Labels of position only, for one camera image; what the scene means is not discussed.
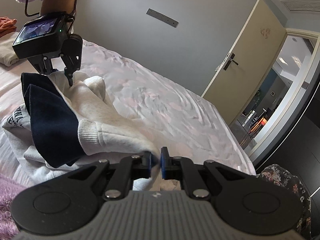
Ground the white printed hoodie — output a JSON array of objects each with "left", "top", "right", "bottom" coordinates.
[{"left": 2, "top": 71, "right": 181, "bottom": 192}]

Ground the person's left forearm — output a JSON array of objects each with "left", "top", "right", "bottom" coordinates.
[{"left": 40, "top": 0, "right": 76, "bottom": 16}]

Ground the beige folded fleece garment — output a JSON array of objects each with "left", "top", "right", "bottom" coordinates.
[{"left": 0, "top": 32, "right": 20, "bottom": 67}]

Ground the dark floral fabric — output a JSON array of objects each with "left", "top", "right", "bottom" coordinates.
[{"left": 256, "top": 164, "right": 311, "bottom": 239}]

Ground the purple fuzzy garment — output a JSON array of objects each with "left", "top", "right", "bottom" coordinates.
[{"left": 0, "top": 174, "right": 26, "bottom": 240}]

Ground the pink polka dot bed sheet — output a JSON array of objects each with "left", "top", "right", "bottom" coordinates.
[{"left": 1, "top": 41, "right": 255, "bottom": 187}]

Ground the beige room door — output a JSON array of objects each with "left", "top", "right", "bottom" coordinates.
[{"left": 202, "top": 0, "right": 286, "bottom": 125}]

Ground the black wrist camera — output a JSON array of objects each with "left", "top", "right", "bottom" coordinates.
[{"left": 12, "top": 12, "right": 74, "bottom": 59}]

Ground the grey wall switch panel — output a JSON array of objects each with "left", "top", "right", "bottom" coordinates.
[{"left": 146, "top": 8, "right": 178, "bottom": 28}]

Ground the black door handle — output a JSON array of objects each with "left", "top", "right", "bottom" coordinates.
[{"left": 222, "top": 53, "right": 239, "bottom": 70}]

